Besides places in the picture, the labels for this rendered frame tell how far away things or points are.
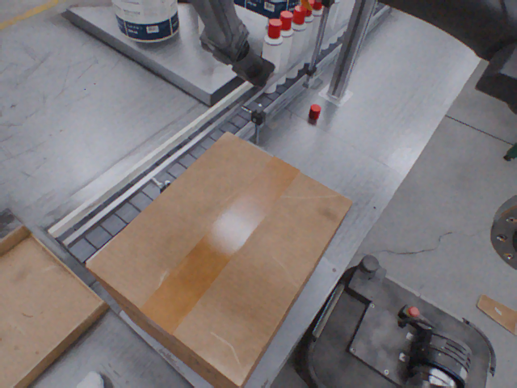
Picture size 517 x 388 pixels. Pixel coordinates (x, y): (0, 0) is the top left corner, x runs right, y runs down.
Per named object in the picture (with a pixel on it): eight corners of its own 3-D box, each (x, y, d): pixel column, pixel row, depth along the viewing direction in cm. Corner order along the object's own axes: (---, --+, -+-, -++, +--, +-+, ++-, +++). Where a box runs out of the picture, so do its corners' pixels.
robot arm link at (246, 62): (240, 63, 76) (252, 39, 75) (216, 52, 78) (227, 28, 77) (250, 74, 82) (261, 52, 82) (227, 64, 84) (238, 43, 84)
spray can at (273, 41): (263, 81, 104) (271, 14, 87) (278, 87, 103) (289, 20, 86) (255, 90, 101) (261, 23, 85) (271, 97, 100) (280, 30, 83)
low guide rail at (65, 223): (323, 27, 121) (325, 23, 120) (326, 29, 121) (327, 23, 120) (52, 235, 69) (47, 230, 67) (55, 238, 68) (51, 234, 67)
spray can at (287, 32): (276, 73, 107) (286, 6, 90) (288, 82, 105) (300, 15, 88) (265, 79, 105) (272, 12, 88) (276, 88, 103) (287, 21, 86)
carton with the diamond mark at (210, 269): (226, 212, 80) (227, 129, 58) (315, 268, 74) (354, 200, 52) (131, 321, 65) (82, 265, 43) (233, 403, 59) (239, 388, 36)
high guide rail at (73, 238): (346, 21, 115) (346, 17, 114) (348, 23, 115) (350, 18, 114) (65, 245, 62) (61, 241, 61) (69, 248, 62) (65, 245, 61)
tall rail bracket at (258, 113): (241, 137, 97) (244, 90, 83) (262, 150, 95) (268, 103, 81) (234, 144, 95) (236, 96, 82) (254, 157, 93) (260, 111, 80)
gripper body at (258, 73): (245, 50, 90) (235, 36, 83) (277, 67, 87) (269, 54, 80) (233, 72, 91) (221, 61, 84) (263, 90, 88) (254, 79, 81)
